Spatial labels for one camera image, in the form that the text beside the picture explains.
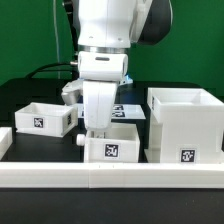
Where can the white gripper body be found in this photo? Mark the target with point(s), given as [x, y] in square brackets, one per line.
[98, 101]

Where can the white front drawer box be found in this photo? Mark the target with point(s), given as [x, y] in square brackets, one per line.
[120, 144]

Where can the white drawer box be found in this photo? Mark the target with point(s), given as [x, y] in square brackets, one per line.
[120, 144]
[46, 119]

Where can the white drawer cabinet frame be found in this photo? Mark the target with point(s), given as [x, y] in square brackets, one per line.
[186, 126]

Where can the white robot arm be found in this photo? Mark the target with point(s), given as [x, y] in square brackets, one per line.
[104, 30]

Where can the white rear drawer box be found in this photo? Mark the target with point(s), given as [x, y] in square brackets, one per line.
[46, 119]

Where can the white fiducial marker sheet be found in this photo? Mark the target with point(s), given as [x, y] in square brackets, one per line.
[120, 111]

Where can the white left fence block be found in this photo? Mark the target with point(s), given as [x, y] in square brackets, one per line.
[5, 140]

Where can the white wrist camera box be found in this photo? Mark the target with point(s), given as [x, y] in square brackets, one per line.
[102, 67]

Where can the white front fence rail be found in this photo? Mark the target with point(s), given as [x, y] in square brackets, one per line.
[110, 175]

